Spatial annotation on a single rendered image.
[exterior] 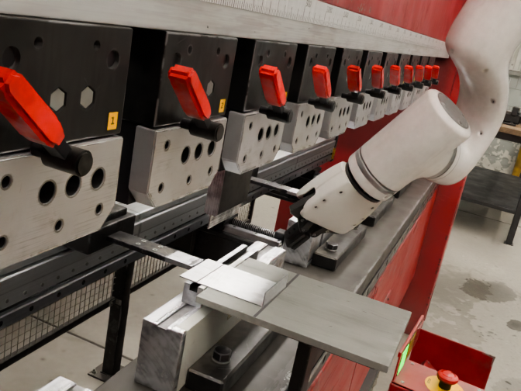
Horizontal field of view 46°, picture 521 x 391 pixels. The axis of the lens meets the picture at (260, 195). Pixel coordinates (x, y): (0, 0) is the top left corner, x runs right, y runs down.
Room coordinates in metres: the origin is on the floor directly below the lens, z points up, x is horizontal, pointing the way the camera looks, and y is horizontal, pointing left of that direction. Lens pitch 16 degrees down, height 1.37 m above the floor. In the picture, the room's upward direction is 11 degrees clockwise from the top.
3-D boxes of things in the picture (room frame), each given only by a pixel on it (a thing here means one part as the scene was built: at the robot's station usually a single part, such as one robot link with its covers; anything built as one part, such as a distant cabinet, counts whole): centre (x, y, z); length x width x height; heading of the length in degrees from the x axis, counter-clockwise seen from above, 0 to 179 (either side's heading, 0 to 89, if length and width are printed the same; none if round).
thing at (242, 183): (0.84, 0.04, 1.13); 0.10 x 0.02 x 0.10; 161
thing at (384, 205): (1.76, -0.34, 0.89); 0.30 x 0.05 x 0.03; 161
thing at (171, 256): (0.89, 0.19, 1.01); 0.26 x 0.12 x 0.05; 71
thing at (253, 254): (0.87, 0.03, 0.99); 0.20 x 0.03 x 0.03; 161
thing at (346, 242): (1.39, -0.21, 0.89); 0.30 x 0.05 x 0.03; 161
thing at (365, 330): (0.79, -0.10, 1.00); 0.26 x 0.18 x 0.01; 71
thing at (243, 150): (0.81, 0.05, 1.26); 0.15 x 0.09 x 0.17; 161
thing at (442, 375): (1.02, -0.40, 0.79); 0.04 x 0.04 x 0.04
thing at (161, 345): (0.89, 0.03, 0.92); 0.39 x 0.06 x 0.10; 161
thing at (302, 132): (1.00, -0.02, 1.26); 0.15 x 0.09 x 0.17; 161
